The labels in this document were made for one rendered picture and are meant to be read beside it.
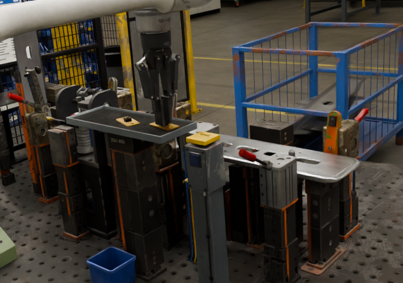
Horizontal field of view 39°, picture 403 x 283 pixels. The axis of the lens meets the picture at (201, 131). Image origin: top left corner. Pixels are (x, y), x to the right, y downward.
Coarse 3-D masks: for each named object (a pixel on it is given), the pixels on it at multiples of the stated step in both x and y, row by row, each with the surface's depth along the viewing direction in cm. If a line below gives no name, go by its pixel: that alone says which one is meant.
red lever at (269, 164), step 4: (240, 152) 134; (244, 152) 134; (248, 152) 136; (240, 156) 135; (244, 156) 135; (248, 156) 136; (252, 156) 137; (248, 160) 137; (252, 160) 138; (256, 160) 139; (260, 160) 140; (264, 160) 144; (264, 164) 142; (268, 164) 143; (272, 164) 144; (264, 168) 144; (268, 168) 143
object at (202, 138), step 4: (200, 132) 142; (204, 132) 141; (192, 136) 139; (196, 136) 139; (200, 136) 138; (204, 136) 138; (208, 136) 138; (212, 136) 138; (216, 136) 138; (188, 140) 138; (192, 140) 137; (196, 140) 136; (200, 140) 136; (204, 140) 135; (208, 140) 136; (212, 140) 137; (200, 144) 136; (204, 144) 135
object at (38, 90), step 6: (30, 72) 208; (36, 72) 211; (30, 78) 209; (36, 78) 210; (30, 84) 211; (36, 84) 210; (36, 90) 211; (36, 96) 212; (42, 96) 213; (36, 102) 214; (42, 102) 213
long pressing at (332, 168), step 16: (48, 112) 234; (176, 144) 182; (240, 144) 179; (256, 144) 178; (272, 144) 177; (224, 160) 169; (240, 160) 166; (320, 160) 162; (336, 160) 161; (352, 160) 160; (304, 176) 153; (320, 176) 150; (336, 176) 151
